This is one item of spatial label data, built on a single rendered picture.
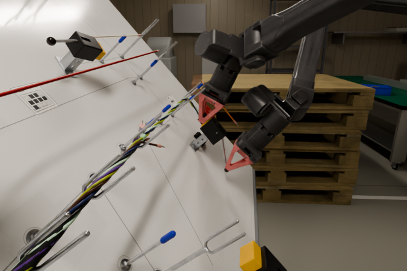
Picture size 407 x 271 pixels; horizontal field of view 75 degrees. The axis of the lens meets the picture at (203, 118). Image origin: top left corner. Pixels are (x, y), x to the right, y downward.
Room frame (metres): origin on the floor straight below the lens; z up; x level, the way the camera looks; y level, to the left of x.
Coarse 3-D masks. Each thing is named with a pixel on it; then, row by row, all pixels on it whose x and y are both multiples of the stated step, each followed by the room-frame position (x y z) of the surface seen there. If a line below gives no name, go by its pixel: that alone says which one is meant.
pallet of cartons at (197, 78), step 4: (196, 76) 4.80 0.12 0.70; (200, 76) 4.80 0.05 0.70; (196, 80) 4.36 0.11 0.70; (200, 80) 4.36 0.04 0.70; (192, 84) 3.98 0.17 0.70; (196, 84) 3.98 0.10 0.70; (192, 88) 3.98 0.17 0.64; (196, 92) 3.98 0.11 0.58; (196, 96) 3.98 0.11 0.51; (196, 100) 3.98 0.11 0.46
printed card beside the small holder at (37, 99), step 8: (16, 88) 0.37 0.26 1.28; (32, 88) 0.39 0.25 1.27; (40, 88) 0.40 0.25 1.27; (24, 96) 0.36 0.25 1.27; (32, 96) 0.38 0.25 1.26; (40, 96) 0.39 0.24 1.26; (48, 96) 0.40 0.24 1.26; (32, 104) 0.36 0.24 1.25; (40, 104) 0.37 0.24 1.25; (48, 104) 0.39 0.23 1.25; (56, 104) 0.40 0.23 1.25; (40, 112) 0.36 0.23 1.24
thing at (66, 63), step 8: (80, 32) 0.48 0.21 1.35; (48, 40) 0.43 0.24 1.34; (56, 40) 0.44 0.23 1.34; (64, 40) 0.45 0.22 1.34; (72, 40) 0.46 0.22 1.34; (80, 40) 0.47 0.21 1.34; (88, 40) 0.49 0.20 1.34; (96, 40) 0.51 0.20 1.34; (72, 48) 0.47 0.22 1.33; (80, 48) 0.46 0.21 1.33; (88, 48) 0.47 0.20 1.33; (96, 48) 0.49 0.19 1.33; (56, 56) 0.50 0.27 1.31; (64, 56) 0.49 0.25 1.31; (72, 56) 0.48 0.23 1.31; (80, 56) 0.47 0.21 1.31; (88, 56) 0.49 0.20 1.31; (96, 56) 0.50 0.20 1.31; (64, 64) 0.49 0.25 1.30; (72, 64) 0.49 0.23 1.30; (64, 72) 0.48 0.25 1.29; (72, 72) 0.49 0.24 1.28
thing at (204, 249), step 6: (234, 222) 0.27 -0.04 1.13; (228, 228) 0.27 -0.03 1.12; (216, 234) 0.28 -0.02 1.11; (240, 234) 0.26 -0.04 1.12; (234, 240) 0.26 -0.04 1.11; (204, 246) 0.27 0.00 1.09; (222, 246) 0.26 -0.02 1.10; (198, 252) 0.27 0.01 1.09; (204, 252) 0.27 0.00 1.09; (210, 252) 0.27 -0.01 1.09; (216, 252) 0.27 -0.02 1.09; (186, 258) 0.28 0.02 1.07; (192, 258) 0.27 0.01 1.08; (180, 264) 0.28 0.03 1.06; (156, 270) 0.29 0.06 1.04; (168, 270) 0.28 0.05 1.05
